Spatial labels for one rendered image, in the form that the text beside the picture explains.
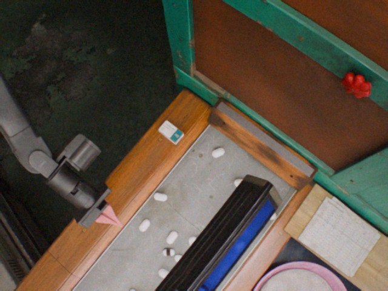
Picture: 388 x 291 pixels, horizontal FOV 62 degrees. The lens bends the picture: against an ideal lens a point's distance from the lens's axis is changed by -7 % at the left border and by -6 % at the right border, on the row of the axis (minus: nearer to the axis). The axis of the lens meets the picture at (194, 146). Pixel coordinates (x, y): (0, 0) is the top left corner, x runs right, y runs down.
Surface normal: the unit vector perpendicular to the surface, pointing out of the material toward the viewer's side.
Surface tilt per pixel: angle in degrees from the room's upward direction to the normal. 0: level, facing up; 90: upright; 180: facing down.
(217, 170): 0
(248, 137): 67
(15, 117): 38
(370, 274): 0
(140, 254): 0
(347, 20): 90
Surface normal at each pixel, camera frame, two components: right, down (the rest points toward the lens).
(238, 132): -0.58, 0.61
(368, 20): -0.62, 0.76
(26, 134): 0.62, 0.08
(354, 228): -0.03, -0.25
